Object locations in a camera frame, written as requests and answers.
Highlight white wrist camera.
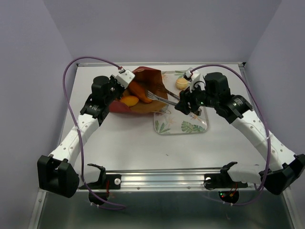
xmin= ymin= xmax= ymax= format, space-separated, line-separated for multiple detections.
xmin=115 ymin=69 xmax=135 ymax=89
xmin=183 ymin=68 xmax=205 ymax=92

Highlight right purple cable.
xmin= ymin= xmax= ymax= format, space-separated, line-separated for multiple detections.
xmin=190 ymin=63 xmax=271 ymax=207

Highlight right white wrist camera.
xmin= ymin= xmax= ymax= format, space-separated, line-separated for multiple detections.
xmin=183 ymin=68 xmax=205 ymax=92

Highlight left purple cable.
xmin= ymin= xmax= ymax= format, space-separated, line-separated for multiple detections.
xmin=62 ymin=56 xmax=126 ymax=210

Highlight red brown paper bag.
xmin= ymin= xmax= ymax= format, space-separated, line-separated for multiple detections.
xmin=110 ymin=66 xmax=168 ymax=114

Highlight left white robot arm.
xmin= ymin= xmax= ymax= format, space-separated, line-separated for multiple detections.
xmin=37 ymin=73 xmax=134 ymax=198

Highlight round pale bread roll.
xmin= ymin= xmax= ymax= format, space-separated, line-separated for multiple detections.
xmin=175 ymin=78 xmax=189 ymax=90

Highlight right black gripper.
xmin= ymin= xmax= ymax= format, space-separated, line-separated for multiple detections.
xmin=173 ymin=79 xmax=218 ymax=115

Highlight purple cable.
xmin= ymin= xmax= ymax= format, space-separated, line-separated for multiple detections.
xmin=62 ymin=56 xmax=126 ymax=210
xmin=190 ymin=63 xmax=271 ymax=207

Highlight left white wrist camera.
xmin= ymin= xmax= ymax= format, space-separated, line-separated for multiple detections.
xmin=115 ymin=69 xmax=135 ymax=89

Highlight aluminium mounting rail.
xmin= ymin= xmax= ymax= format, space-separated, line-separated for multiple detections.
xmin=39 ymin=169 xmax=291 ymax=193

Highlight metal serving tongs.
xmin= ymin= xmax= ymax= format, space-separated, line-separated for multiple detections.
xmin=143 ymin=83 xmax=180 ymax=106

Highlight floral patterned tray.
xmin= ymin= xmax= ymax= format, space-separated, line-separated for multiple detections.
xmin=153 ymin=71 xmax=209 ymax=135

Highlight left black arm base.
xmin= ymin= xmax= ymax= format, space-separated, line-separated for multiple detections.
xmin=88 ymin=173 xmax=122 ymax=201

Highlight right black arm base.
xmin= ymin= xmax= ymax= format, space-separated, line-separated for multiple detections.
xmin=203 ymin=173 xmax=248 ymax=204

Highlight long orange baguette bread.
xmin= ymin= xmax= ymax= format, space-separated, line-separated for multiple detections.
xmin=128 ymin=81 xmax=152 ymax=104

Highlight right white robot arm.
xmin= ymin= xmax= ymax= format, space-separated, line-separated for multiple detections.
xmin=175 ymin=70 xmax=305 ymax=195

